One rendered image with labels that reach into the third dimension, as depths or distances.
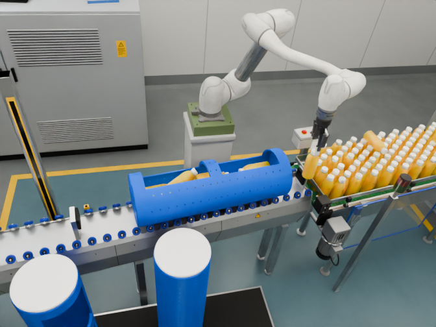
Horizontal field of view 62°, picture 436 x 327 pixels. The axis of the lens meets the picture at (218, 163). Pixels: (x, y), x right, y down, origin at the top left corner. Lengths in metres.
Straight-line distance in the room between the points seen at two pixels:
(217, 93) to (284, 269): 1.53
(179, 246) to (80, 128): 2.11
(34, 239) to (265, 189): 1.24
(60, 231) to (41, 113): 1.71
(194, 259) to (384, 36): 4.60
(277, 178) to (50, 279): 1.22
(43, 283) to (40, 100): 2.04
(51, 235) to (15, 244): 0.17
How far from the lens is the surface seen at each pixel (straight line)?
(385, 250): 3.54
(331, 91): 1.75
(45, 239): 2.12
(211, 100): 2.39
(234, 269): 3.00
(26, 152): 2.08
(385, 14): 5.58
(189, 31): 4.61
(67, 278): 1.82
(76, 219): 1.95
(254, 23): 2.00
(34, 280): 1.86
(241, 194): 1.96
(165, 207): 1.85
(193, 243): 1.85
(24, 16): 3.19
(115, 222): 2.09
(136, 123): 3.63
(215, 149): 2.57
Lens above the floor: 2.57
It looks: 43 degrees down
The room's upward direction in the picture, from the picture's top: 7 degrees clockwise
